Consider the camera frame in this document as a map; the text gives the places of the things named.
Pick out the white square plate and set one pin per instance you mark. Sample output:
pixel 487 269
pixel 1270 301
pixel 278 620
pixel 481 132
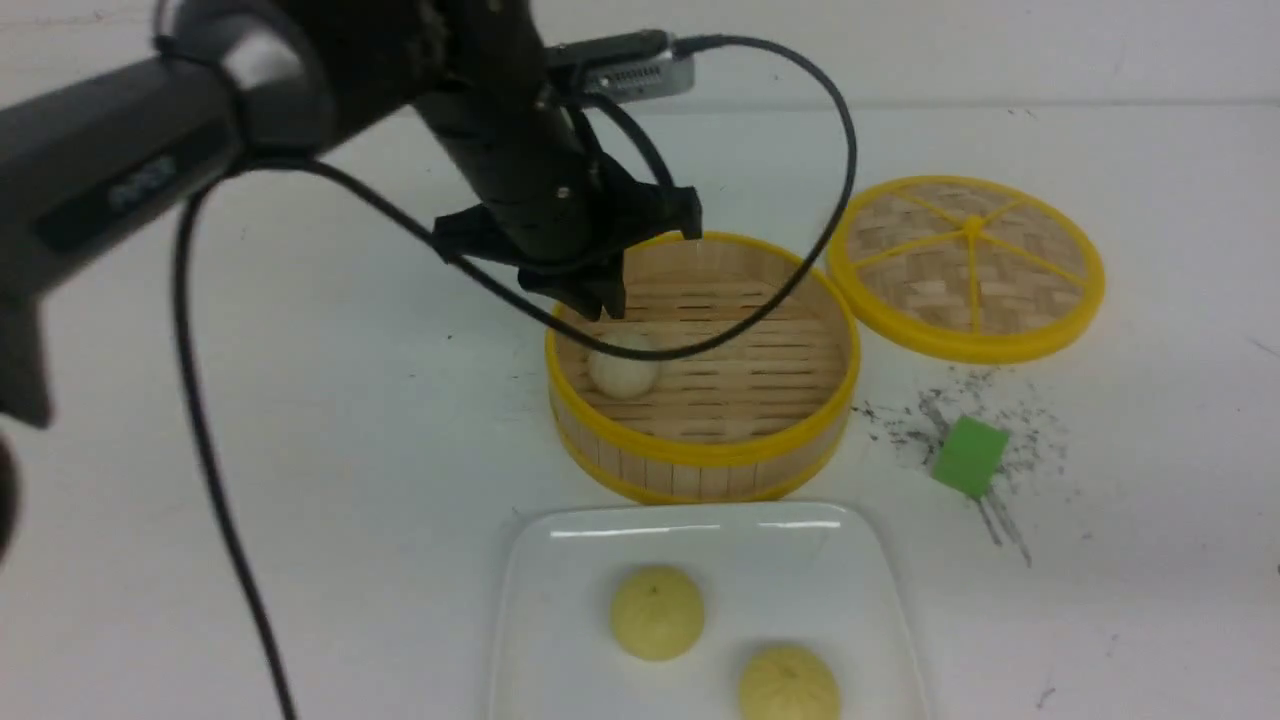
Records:
pixel 811 573

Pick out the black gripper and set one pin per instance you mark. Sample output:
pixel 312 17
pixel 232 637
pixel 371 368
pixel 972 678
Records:
pixel 537 171

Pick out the white steamed bun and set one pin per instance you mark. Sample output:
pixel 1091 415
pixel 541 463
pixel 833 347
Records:
pixel 617 377

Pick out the yellow steamed bun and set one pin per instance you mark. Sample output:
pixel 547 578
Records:
pixel 657 613
pixel 788 681

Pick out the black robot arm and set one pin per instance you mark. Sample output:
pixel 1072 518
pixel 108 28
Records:
pixel 273 84

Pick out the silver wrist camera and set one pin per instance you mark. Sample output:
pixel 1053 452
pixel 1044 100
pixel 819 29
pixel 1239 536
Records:
pixel 636 66

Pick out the yellow steamed bun on plate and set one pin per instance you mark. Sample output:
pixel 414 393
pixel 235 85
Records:
pixel 657 613

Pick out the green cube block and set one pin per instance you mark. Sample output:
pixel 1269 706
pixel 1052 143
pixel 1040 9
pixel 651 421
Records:
pixel 969 457

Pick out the woven bamboo steamer lid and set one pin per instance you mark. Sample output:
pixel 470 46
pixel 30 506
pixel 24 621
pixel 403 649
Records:
pixel 966 270

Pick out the bamboo steamer basket yellow rim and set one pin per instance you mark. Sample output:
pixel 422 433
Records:
pixel 750 420

